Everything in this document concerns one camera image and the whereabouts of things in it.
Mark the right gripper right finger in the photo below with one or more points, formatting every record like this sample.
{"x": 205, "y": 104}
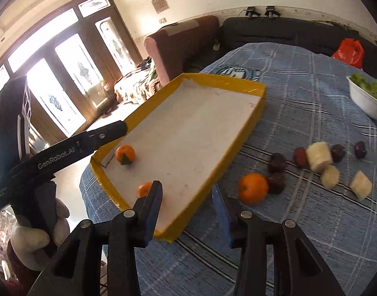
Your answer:
{"x": 298, "y": 268}

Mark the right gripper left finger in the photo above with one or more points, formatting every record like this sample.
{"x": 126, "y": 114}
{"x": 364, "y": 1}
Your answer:
{"x": 75, "y": 268}

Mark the orange tangerine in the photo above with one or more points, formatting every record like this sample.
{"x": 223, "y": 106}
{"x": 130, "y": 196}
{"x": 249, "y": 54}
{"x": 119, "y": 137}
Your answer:
{"x": 252, "y": 189}

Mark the small orange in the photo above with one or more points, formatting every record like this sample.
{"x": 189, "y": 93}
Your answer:
{"x": 143, "y": 190}

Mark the orange with green leaf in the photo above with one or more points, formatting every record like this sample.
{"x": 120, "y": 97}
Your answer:
{"x": 125, "y": 155}

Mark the red jujube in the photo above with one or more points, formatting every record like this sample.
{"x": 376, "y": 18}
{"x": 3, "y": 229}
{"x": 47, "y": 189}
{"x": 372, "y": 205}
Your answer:
{"x": 300, "y": 157}

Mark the large banana piece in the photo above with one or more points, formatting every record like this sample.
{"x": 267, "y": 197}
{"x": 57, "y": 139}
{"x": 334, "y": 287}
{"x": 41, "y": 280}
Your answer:
{"x": 319, "y": 156}

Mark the left hand white glove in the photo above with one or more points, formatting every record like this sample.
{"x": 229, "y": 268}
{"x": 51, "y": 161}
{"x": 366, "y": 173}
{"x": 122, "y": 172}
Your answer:
{"x": 28, "y": 243}

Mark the blue plaid tablecloth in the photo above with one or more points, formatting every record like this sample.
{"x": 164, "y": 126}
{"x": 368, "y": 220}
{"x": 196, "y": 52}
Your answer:
{"x": 307, "y": 101}

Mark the wooden glass door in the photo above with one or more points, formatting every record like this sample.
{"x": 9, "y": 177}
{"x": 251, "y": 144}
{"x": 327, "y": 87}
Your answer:
{"x": 72, "y": 59}

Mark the patterned covered bench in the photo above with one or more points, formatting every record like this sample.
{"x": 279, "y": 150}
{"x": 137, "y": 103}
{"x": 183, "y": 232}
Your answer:
{"x": 138, "y": 85}

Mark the yellow edged white tray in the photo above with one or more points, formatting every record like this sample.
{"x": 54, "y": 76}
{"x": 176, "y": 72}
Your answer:
{"x": 184, "y": 136}

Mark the white bowl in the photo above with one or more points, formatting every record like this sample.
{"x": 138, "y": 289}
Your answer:
{"x": 366, "y": 102}

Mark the green leafy vegetables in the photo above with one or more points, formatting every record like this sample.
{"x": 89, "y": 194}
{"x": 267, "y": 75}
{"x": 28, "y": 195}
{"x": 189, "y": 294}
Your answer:
{"x": 368, "y": 86}

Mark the maroon armchair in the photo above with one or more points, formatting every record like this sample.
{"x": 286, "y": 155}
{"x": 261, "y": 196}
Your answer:
{"x": 172, "y": 45}

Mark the red plastic bag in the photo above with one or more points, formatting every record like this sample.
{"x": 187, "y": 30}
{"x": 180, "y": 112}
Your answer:
{"x": 351, "y": 52}

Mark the black leather sofa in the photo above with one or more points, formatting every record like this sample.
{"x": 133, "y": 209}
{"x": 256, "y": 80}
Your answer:
{"x": 317, "y": 37}

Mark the black clamp device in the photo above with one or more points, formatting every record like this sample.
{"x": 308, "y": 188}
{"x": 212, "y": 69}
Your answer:
{"x": 271, "y": 12}
{"x": 251, "y": 12}

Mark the wall plaque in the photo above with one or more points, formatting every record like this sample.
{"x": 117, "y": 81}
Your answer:
{"x": 160, "y": 5}

